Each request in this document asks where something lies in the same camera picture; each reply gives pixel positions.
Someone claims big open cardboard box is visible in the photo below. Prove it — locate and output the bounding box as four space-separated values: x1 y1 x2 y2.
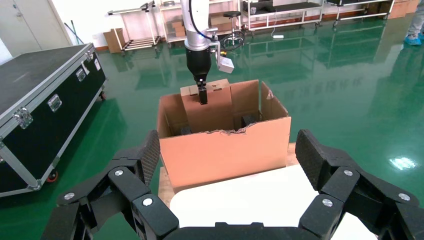
156 79 292 190

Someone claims wooden pallet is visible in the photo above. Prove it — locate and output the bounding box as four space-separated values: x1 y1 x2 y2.
157 142 300 209

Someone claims person in grey trousers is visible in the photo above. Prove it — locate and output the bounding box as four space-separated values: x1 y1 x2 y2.
404 0 424 47

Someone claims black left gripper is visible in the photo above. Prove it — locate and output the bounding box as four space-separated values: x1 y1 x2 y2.
185 47 213 106

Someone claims plain small cardboard box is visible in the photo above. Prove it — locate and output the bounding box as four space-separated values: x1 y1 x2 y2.
179 78 235 134

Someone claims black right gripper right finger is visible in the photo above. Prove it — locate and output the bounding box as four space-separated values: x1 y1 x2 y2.
294 129 424 240

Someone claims cardboard box leaning on wall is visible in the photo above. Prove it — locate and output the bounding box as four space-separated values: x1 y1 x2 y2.
103 28 127 54

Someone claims white shelf with dark top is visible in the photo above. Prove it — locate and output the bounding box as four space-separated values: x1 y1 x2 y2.
326 0 397 22
241 0 325 32

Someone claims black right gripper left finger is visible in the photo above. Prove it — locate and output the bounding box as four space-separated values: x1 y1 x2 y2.
39 129 180 240

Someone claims white metal trolley rack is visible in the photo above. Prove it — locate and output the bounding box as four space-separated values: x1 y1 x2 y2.
107 1 162 53

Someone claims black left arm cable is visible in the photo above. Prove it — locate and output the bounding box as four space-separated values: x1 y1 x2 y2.
188 0 217 43

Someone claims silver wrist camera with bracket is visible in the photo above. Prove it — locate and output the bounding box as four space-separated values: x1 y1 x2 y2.
205 28 235 74

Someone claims black round stool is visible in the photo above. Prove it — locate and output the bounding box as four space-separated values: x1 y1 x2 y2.
219 10 247 51

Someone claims black aluminium flight case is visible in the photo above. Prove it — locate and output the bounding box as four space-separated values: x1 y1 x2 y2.
0 43 108 199

